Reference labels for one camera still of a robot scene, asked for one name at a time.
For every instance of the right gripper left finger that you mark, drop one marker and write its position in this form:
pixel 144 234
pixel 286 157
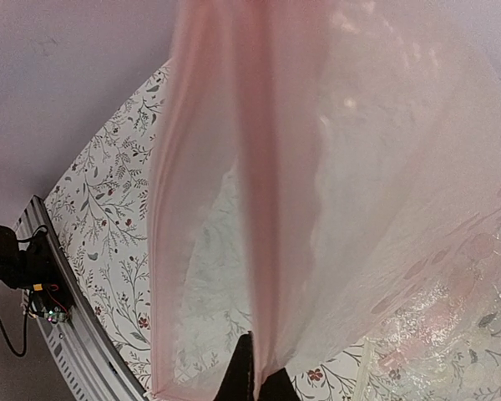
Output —
pixel 238 382

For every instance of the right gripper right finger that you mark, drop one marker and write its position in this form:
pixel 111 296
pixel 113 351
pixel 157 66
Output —
pixel 278 387

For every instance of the pink dotted zip bag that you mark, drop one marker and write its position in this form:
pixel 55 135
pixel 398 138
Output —
pixel 363 134

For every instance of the crinkled clear zip bag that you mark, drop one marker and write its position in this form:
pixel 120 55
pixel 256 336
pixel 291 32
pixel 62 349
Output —
pixel 445 343

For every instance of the floral tablecloth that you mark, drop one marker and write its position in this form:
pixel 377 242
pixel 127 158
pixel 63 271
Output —
pixel 98 209

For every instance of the front aluminium rail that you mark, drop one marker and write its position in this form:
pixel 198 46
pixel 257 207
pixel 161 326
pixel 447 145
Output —
pixel 89 363

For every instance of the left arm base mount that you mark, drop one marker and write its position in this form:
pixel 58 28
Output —
pixel 29 264

